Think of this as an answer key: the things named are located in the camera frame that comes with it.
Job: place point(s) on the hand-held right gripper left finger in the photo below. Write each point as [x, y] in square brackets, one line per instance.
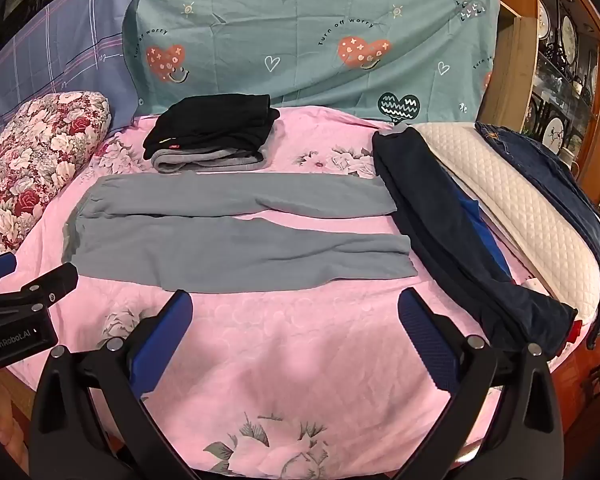
[165, 330]

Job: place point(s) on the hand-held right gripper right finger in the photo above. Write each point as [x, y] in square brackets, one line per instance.
[425, 335]

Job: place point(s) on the dark navy pants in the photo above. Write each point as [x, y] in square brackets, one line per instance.
[430, 200]

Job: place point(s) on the folded light grey pants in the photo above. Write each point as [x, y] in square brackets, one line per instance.
[190, 161]

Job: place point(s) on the folded black pants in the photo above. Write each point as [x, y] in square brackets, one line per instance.
[210, 120]

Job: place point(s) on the red floral pillow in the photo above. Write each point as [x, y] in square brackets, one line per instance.
[35, 160]

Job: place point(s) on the bright blue cloth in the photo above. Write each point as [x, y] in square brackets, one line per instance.
[480, 230]

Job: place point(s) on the pink floral bedsheet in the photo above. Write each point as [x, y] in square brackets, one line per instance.
[305, 350]

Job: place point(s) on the blue denim jeans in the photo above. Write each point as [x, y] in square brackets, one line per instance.
[555, 175]

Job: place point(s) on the blue plaid sheet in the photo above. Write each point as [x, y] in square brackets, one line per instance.
[70, 50]

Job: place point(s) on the white decorative plate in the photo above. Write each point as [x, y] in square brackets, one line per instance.
[544, 20]
[555, 135]
[568, 40]

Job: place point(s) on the dark carved headboard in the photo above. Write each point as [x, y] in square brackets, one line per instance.
[10, 5]

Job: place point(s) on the wooden display cabinet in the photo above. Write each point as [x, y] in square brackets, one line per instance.
[515, 60]

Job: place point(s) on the teal heart-print sheet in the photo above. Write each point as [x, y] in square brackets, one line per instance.
[305, 20]

